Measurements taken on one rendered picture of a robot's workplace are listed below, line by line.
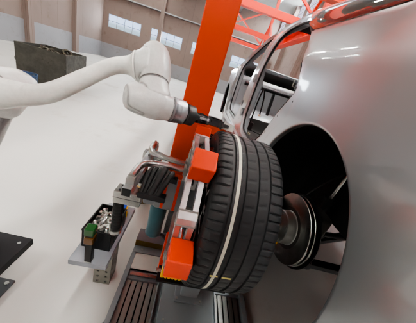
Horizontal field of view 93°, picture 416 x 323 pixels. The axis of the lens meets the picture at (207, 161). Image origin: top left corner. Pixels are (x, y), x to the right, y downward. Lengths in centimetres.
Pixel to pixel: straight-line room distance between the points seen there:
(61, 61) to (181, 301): 516
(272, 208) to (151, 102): 50
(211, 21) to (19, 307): 176
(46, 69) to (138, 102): 515
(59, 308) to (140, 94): 128
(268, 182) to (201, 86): 67
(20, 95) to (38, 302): 115
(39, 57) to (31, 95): 498
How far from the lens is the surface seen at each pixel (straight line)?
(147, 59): 76
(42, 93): 82
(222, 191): 60
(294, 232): 96
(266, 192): 66
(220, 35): 114
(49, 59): 571
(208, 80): 113
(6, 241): 153
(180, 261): 63
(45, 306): 161
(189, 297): 135
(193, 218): 63
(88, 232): 101
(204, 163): 58
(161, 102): 68
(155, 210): 108
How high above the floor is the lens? 137
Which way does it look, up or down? 23 degrees down
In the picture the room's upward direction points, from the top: 18 degrees clockwise
